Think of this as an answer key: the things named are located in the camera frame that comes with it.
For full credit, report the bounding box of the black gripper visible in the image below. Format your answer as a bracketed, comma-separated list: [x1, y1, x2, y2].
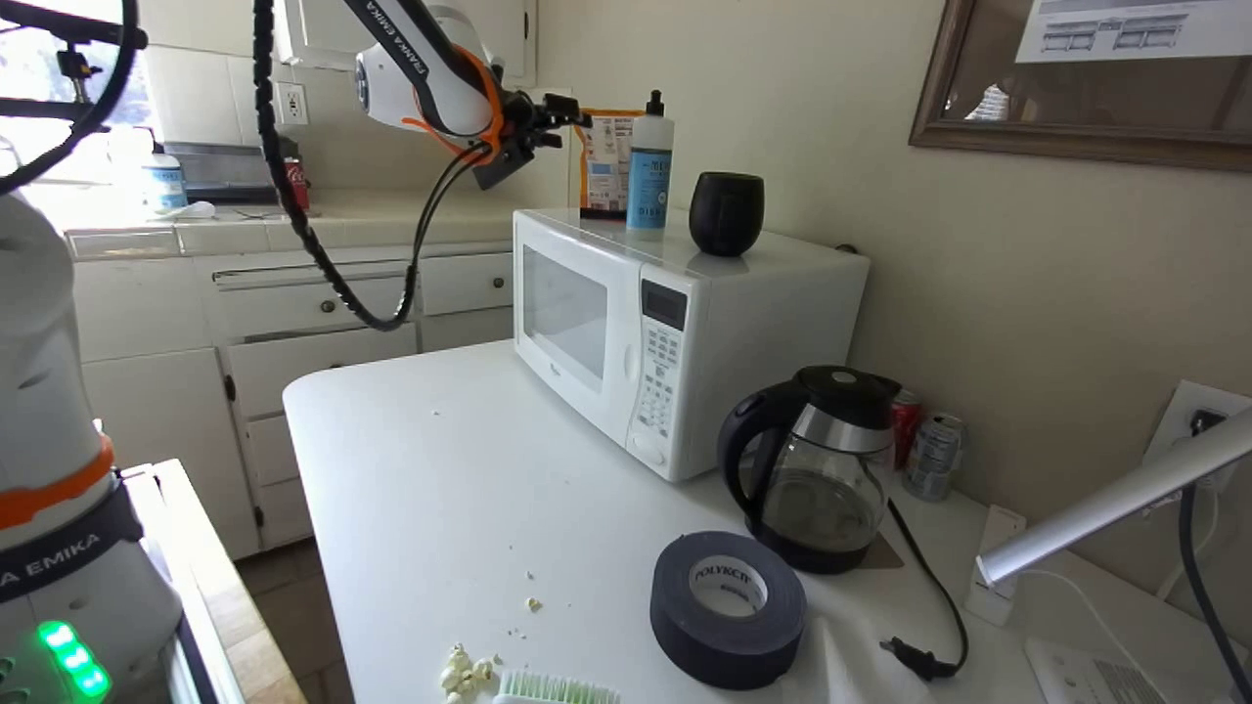
[491, 87, 598, 157]

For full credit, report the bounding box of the orange white snack pouch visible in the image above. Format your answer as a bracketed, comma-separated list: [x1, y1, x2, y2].
[575, 106, 646, 221]

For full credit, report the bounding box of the white microwave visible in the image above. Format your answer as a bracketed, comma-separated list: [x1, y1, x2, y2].
[504, 205, 873, 484]

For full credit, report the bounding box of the red object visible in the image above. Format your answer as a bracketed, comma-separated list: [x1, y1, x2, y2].
[277, 131, 315, 220]

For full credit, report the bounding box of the blue spray bottle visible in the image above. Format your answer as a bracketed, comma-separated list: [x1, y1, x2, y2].
[620, 87, 675, 235]

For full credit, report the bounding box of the black cup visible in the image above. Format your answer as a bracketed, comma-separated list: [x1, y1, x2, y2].
[685, 169, 768, 258]

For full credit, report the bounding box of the black countertop appliance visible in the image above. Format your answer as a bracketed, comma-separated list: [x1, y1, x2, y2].
[162, 138, 286, 205]

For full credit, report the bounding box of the wooden framed board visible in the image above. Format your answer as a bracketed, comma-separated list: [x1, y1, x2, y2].
[906, 0, 1252, 174]

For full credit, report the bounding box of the small clear bottle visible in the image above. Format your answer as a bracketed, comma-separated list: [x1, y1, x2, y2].
[144, 131, 194, 220]

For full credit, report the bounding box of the black glass kettle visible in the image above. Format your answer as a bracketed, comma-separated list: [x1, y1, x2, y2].
[715, 362, 906, 578]

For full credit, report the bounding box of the white drawer cabinet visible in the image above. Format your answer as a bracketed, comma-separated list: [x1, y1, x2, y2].
[62, 192, 518, 563]

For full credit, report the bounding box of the red silver can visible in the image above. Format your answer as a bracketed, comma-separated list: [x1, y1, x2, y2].
[886, 400, 968, 503]

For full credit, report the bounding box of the black tape roll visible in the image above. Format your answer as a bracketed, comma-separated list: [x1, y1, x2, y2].
[646, 529, 809, 692]

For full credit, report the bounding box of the popcorn pieces pile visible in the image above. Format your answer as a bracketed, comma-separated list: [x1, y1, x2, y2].
[436, 640, 504, 704]

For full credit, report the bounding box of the white printed paper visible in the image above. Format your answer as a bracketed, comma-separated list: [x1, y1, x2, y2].
[1014, 0, 1252, 67]

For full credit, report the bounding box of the green white brush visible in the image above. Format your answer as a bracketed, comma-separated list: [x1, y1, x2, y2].
[491, 666, 625, 704]

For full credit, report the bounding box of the wooden table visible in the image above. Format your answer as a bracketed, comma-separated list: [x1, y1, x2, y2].
[121, 453, 310, 704]

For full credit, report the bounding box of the white tube lamp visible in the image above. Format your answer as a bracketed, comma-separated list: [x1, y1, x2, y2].
[972, 406, 1252, 590]

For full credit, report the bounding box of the black robot cable hose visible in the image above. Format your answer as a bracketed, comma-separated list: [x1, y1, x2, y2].
[251, 0, 504, 333]

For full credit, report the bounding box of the black curved cable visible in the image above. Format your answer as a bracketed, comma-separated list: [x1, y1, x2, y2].
[0, 0, 148, 198]

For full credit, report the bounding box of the black power cord plug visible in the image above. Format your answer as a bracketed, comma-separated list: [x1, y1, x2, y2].
[877, 501, 972, 685]

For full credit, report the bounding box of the white wall outlet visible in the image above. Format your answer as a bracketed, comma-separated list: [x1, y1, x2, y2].
[1143, 374, 1252, 494]

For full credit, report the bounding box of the black outlet cable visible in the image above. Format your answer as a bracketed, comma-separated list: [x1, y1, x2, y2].
[1176, 406, 1252, 704]

